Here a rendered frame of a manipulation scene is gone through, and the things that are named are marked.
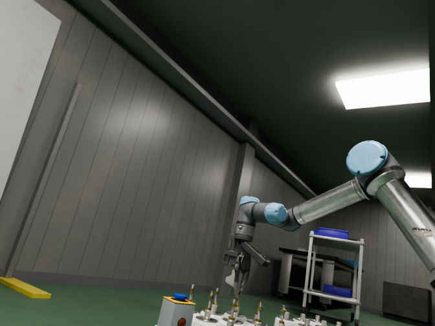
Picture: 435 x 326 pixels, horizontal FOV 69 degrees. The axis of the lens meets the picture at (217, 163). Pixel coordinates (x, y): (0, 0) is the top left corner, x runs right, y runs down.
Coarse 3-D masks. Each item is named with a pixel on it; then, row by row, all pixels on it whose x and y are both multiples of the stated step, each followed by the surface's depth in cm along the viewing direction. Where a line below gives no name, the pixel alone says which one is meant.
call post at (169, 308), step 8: (168, 304) 89; (176, 304) 87; (184, 304) 88; (160, 312) 91; (168, 312) 87; (176, 312) 86; (184, 312) 88; (192, 312) 89; (160, 320) 89; (168, 320) 86; (176, 320) 86
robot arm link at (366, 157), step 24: (360, 144) 94; (360, 168) 91; (384, 168) 88; (384, 192) 87; (408, 192) 84; (408, 216) 80; (432, 216) 79; (408, 240) 80; (432, 240) 75; (432, 264) 74
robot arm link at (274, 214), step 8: (256, 208) 116; (264, 208) 114; (272, 208) 112; (280, 208) 112; (256, 216) 116; (264, 216) 113; (272, 216) 111; (280, 216) 112; (272, 224) 117; (280, 224) 117
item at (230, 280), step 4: (232, 272) 115; (240, 272) 114; (228, 276) 116; (232, 276) 115; (240, 276) 114; (228, 280) 115; (232, 280) 114; (240, 280) 114; (232, 284) 114; (236, 284) 112; (240, 284) 114; (236, 288) 112; (236, 292) 113
